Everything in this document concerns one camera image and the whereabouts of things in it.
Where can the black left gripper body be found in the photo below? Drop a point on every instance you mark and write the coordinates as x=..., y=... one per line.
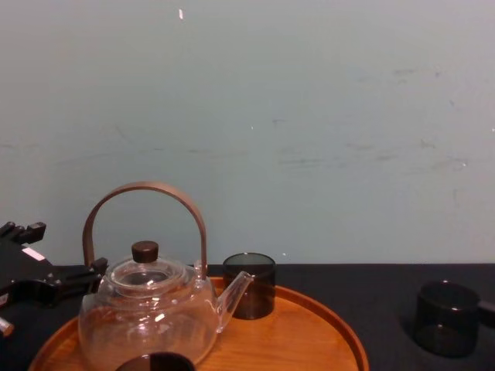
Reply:
x=19, y=270

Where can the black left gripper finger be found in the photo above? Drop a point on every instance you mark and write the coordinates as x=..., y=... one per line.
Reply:
x=73, y=276
x=29, y=232

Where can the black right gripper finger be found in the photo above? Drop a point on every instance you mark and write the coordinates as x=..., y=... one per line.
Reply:
x=488, y=314

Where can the round wooden tray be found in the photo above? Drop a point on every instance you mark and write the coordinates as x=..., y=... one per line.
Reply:
x=278, y=344

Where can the dark smoked glass cup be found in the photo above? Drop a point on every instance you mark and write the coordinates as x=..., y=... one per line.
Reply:
x=444, y=320
x=154, y=363
x=257, y=293

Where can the glass lid with dark knob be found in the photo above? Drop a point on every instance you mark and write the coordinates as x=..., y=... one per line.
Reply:
x=144, y=251

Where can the black table cloth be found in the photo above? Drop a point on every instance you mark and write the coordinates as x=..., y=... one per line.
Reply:
x=367, y=290

